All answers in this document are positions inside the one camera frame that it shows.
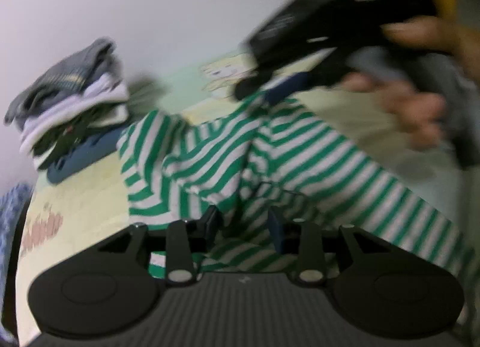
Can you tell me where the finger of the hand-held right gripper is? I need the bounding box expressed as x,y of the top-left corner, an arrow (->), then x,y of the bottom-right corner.
262,72 -> 311,106
234,69 -> 280,102

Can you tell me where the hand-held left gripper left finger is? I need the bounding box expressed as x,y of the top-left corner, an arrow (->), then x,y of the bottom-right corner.
95,205 -> 219,288

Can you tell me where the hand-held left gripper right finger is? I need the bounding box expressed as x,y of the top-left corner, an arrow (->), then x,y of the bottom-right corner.
268,206 -> 379,288

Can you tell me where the green white striped shirt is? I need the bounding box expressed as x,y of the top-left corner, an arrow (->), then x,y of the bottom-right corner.
118,90 -> 473,285

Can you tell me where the person's right hand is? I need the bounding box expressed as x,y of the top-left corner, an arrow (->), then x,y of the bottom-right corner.
343,17 -> 480,151

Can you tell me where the printed yellow green blanket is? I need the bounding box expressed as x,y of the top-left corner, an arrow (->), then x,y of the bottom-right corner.
15,52 -> 480,347

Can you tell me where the blue folded garment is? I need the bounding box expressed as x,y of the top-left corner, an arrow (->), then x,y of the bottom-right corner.
47,127 -> 129,185

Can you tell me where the pale lavender folded garment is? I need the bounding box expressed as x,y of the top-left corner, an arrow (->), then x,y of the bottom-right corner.
22,72 -> 126,133

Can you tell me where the dark green folded garment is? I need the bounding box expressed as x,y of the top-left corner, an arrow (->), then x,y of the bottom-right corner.
33,107 -> 115,170

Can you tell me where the grey knitted folded sweater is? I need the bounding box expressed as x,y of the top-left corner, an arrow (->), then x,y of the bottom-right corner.
4,37 -> 118,129

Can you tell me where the blue checkered cloth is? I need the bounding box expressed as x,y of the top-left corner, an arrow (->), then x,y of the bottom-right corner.
0,182 -> 35,336

